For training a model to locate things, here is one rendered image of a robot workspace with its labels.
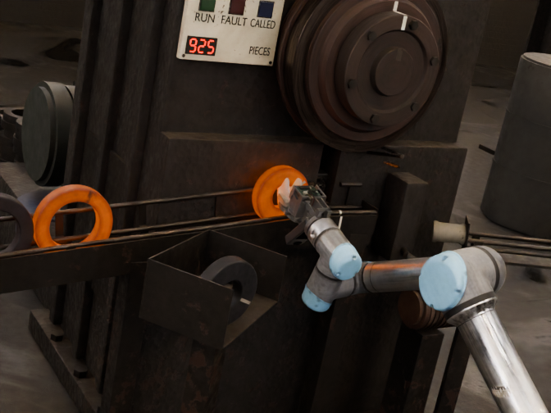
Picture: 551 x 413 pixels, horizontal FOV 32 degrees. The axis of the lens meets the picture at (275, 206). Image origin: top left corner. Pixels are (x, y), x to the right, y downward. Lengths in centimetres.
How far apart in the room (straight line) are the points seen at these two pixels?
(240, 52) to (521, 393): 106
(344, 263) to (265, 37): 61
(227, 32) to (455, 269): 83
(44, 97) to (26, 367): 100
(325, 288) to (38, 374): 106
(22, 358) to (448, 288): 152
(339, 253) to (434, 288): 30
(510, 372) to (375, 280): 47
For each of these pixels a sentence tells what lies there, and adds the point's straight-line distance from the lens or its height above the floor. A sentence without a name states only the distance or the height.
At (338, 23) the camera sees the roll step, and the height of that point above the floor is 121.
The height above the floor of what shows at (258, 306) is 60.
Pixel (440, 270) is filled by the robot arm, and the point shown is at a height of 82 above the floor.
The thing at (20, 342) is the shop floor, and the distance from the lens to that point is 319.
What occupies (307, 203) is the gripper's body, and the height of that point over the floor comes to 78.
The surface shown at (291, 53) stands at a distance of 239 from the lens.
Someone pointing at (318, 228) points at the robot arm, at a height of 75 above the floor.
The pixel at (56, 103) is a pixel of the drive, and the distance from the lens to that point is 348.
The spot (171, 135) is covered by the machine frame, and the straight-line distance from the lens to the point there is 240.
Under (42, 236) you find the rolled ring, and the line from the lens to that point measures 226.
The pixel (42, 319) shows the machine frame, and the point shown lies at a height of 7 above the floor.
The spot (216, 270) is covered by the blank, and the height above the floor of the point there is 73.
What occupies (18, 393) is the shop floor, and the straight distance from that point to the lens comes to 292.
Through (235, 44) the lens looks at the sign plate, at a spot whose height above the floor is 111.
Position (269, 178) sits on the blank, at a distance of 246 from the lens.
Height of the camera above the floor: 150
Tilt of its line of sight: 18 degrees down
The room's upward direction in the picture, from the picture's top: 11 degrees clockwise
